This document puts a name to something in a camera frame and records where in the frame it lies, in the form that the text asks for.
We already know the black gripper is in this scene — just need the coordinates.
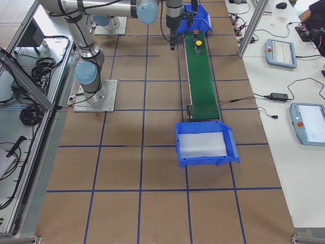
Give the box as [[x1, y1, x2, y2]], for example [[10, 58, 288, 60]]
[[187, 0, 198, 28], [166, 5, 182, 50]]

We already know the red push button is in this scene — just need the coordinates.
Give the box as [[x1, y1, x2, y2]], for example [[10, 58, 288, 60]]
[[192, 29, 200, 42]]

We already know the yellow push button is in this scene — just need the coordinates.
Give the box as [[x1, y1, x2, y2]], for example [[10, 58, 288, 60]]
[[195, 40, 202, 53]]

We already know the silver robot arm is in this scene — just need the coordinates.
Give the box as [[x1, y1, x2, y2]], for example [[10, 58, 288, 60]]
[[39, 1, 159, 103]]

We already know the blue plastic bin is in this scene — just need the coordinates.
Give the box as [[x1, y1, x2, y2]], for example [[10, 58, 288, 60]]
[[177, 4, 213, 35], [175, 121, 241, 167]]

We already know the green conveyor belt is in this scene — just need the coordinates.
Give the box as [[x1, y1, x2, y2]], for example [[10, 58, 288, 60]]
[[184, 30, 220, 121]]

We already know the teach pendant tablet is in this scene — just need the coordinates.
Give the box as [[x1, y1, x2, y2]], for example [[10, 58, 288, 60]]
[[290, 103, 324, 146], [265, 39, 297, 69]]

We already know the blue right plastic bin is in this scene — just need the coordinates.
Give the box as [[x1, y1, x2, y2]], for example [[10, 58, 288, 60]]
[[175, 121, 241, 167]]

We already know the white foam pad right bin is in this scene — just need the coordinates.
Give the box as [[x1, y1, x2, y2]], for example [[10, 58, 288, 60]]
[[179, 132, 227, 158]]

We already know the black power adapter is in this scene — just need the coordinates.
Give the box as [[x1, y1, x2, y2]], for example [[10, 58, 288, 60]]
[[269, 93, 289, 102]]

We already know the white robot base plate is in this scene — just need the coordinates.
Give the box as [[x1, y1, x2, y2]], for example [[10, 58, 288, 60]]
[[94, 16, 127, 36], [73, 80, 118, 112]]

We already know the aluminium frame post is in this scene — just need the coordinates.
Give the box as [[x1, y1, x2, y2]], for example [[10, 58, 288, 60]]
[[238, 0, 269, 57]]

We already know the red black wire pair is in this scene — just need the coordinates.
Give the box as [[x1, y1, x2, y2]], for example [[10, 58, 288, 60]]
[[217, 96, 255, 105]]

